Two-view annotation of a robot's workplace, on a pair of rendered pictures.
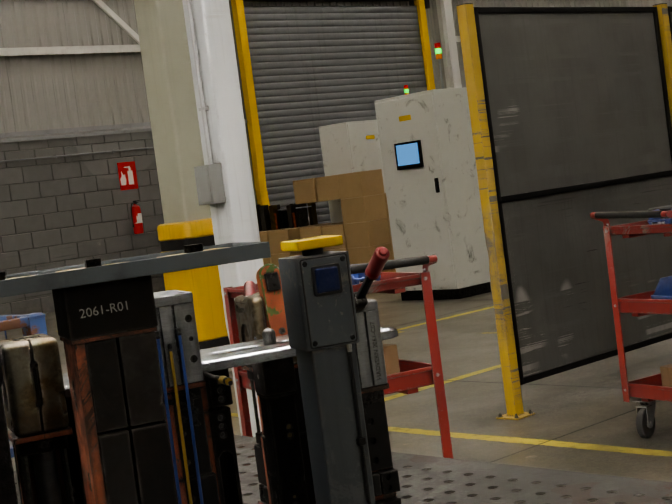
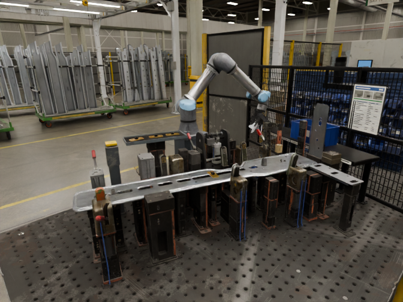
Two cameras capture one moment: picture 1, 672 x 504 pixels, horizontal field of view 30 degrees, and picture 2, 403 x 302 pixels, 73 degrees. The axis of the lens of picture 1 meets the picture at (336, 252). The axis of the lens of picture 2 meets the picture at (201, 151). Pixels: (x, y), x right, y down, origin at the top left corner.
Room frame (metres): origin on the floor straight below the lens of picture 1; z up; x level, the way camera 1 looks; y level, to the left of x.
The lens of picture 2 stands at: (3.02, 0.51, 1.60)
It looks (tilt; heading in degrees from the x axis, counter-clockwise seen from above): 19 degrees down; 178
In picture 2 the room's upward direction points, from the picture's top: 1 degrees counter-clockwise
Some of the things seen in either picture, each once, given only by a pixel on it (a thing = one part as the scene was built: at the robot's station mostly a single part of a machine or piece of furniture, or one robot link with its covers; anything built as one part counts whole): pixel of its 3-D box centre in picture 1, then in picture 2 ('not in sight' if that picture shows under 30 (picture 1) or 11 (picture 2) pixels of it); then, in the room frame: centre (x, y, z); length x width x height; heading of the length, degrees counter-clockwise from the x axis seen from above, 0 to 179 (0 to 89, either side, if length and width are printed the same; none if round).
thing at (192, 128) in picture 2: not in sight; (188, 125); (1.10, 0.47, 1.15); 0.15 x 0.15 x 0.10
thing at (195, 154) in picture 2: not in sight; (194, 180); (1.48, 0.50, 0.89); 0.13 x 0.11 x 0.38; 22
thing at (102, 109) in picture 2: not in sight; (72, 88); (-4.68, -2.80, 0.88); 1.91 x 1.00 x 1.76; 128
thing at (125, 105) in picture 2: not in sight; (139, 83); (-6.27, -1.27, 0.88); 1.91 x 1.01 x 1.76; 133
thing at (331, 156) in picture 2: not in sight; (328, 179); (1.50, 1.34, 0.88); 0.08 x 0.08 x 0.36; 22
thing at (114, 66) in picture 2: not in sight; (96, 75); (-10.07, -3.91, 1.00); 4.54 x 0.14 x 2.00; 131
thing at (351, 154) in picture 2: not in sight; (310, 142); (1.14, 1.37, 1.02); 0.90 x 0.22 x 0.03; 22
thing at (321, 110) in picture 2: not in sight; (318, 130); (1.39, 1.29, 1.17); 0.12 x 0.01 x 0.34; 22
